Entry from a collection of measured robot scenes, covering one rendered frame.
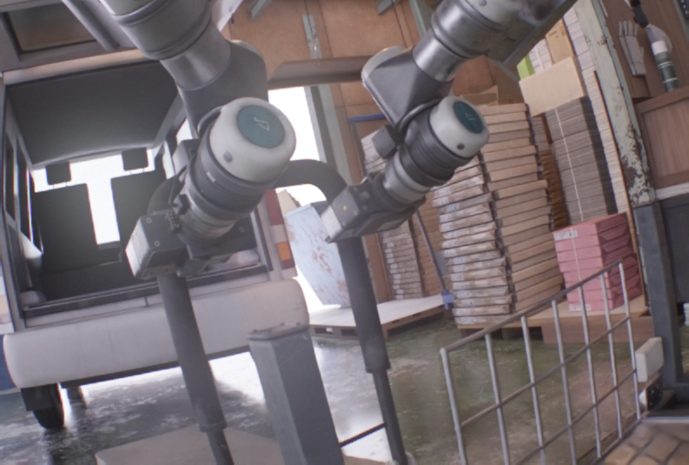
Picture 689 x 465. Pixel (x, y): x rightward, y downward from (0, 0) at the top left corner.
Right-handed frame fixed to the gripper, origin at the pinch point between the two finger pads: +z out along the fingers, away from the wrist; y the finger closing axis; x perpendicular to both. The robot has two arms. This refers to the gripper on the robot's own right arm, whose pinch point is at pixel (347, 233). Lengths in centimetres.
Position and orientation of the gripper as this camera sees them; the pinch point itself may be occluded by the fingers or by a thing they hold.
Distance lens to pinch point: 97.2
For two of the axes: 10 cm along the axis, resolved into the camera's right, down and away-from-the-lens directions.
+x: 4.2, 8.4, -3.4
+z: -5.1, 5.3, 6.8
